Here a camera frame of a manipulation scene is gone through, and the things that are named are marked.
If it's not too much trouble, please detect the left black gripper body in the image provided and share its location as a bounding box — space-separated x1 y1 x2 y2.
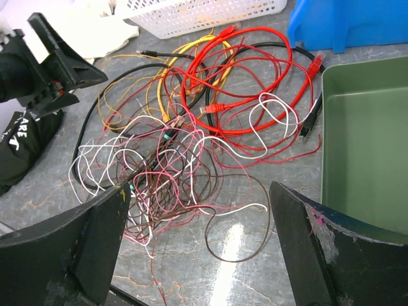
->
1 29 61 109

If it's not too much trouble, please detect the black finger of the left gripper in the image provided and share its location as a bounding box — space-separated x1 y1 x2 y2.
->
28 12 108 91

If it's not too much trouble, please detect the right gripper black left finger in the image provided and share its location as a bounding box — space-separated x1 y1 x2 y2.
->
1 183 131 305

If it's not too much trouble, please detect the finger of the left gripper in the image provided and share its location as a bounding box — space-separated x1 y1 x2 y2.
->
27 92 79 117

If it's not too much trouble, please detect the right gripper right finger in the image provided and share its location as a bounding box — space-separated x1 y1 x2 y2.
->
269 181 407 305

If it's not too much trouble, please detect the orange yellow cable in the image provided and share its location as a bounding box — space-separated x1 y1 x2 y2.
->
157 33 232 122

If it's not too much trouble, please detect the red ethernet cable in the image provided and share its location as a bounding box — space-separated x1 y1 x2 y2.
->
180 24 326 136

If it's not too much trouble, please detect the cream white cloth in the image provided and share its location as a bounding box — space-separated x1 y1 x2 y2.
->
53 1 140 63

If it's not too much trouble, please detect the black printed t-shirt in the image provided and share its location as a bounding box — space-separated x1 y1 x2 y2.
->
1 110 64 195

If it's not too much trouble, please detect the white perforated basket left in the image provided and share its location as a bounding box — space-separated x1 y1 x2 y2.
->
115 0 287 40

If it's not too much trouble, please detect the green plastic tray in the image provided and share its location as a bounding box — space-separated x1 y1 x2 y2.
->
321 56 407 234

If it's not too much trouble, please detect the blue plastic bin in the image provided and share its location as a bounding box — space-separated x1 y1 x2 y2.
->
288 0 407 53

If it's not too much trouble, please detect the tangled thin wire pile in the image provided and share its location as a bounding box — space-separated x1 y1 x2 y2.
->
68 52 323 306

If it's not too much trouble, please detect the black cable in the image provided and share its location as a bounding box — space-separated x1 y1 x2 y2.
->
70 41 326 192

